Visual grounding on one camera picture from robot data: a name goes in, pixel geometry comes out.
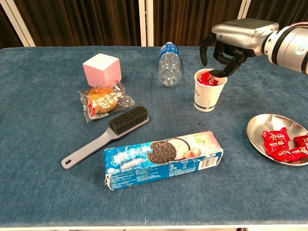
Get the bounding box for white paper cup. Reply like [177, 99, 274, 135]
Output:
[193, 68, 229, 113]

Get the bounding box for pink foam cube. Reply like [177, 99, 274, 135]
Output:
[82, 53, 122, 88]

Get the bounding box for grey brush black bristles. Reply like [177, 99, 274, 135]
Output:
[61, 106, 150, 170]

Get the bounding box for clear plastic water bottle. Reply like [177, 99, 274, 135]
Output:
[158, 41, 182, 87]

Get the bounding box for blue velvet tablecloth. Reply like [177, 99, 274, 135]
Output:
[0, 46, 308, 228]

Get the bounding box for silver metal plate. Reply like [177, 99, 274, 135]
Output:
[246, 114, 308, 167]

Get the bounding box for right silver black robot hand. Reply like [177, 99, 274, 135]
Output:
[199, 18, 280, 78]

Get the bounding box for white frame post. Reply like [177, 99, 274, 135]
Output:
[0, 0, 36, 47]
[138, 0, 147, 47]
[146, 0, 154, 47]
[237, 0, 252, 21]

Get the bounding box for packaged bread bun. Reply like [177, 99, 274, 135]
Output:
[76, 80, 136, 123]

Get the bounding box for blue Oreo cookie box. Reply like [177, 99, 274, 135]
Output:
[103, 130, 224, 192]

